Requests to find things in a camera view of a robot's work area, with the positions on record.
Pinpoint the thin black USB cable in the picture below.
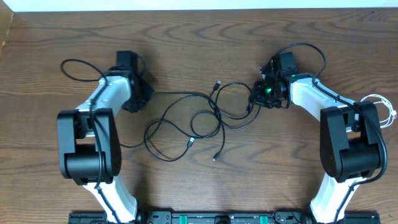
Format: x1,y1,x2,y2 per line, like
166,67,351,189
189,80,262,162

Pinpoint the thick black USB cable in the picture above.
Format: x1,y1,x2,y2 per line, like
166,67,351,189
119,91,224,162

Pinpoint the white USB cable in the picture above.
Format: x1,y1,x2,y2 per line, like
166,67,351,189
359,93,398,129

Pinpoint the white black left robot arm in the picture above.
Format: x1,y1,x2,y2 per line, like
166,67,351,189
57,50,154,223

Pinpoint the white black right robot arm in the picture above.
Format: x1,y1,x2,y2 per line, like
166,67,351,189
249,52,387,223

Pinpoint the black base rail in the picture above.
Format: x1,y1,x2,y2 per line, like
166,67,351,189
67,210,381,224

